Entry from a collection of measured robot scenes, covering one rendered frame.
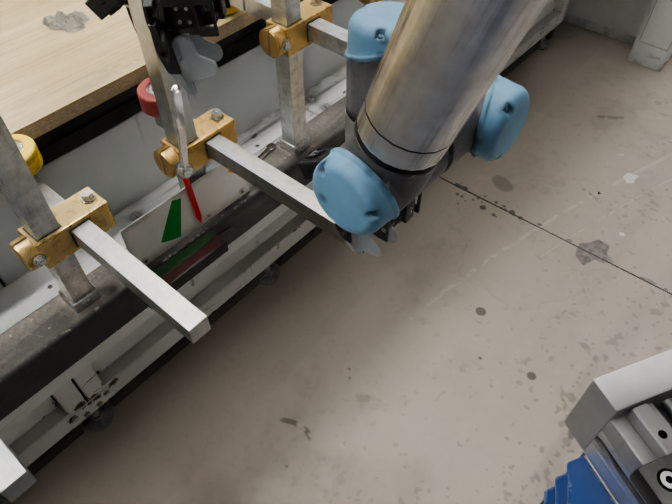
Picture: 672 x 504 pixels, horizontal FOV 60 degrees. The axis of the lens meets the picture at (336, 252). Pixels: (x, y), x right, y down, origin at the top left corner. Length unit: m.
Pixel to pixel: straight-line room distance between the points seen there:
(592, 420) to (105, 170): 0.93
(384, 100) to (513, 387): 1.37
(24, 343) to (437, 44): 0.80
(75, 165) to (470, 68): 0.88
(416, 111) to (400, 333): 1.38
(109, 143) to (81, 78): 0.13
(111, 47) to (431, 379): 1.14
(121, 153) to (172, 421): 0.77
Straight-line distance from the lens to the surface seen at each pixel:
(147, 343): 1.59
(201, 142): 0.97
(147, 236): 0.99
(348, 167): 0.45
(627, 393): 0.58
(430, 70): 0.38
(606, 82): 2.91
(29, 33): 1.29
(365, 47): 0.59
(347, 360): 1.68
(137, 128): 1.19
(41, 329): 1.01
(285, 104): 1.13
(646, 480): 0.50
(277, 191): 0.88
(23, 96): 1.11
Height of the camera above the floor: 1.46
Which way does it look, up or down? 50 degrees down
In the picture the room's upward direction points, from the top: straight up
